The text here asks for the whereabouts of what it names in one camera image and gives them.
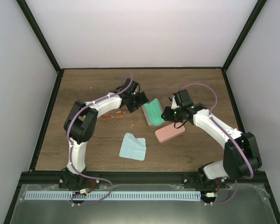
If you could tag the blue slotted cable duct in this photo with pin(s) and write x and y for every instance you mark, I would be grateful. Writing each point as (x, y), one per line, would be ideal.
(116, 195)

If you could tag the blue cleaning cloth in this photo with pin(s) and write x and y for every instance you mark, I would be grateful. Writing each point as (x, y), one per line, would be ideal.
(133, 148)

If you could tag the pink glasses case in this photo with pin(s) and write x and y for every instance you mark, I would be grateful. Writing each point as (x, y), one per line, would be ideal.
(168, 132)

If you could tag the orange sunglasses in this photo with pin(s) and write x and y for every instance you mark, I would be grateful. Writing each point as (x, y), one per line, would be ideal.
(112, 115)

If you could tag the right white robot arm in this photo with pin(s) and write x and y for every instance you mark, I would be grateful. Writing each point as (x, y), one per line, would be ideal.
(241, 153)

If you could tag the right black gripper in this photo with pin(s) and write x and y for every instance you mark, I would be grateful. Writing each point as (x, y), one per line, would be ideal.
(168, 117)

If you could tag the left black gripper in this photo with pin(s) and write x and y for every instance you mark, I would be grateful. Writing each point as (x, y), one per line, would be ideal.
(142, 99)

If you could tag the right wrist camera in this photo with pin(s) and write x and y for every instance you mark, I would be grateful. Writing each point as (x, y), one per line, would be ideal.
(173, 102)

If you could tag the black aluminium frame rail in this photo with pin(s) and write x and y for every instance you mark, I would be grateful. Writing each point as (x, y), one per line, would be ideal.
(47, 177)

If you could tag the grey glasses case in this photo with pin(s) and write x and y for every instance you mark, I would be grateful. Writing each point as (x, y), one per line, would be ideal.
(153, 111)

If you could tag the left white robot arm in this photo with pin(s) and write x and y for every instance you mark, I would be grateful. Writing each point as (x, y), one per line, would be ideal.
(80, 125)

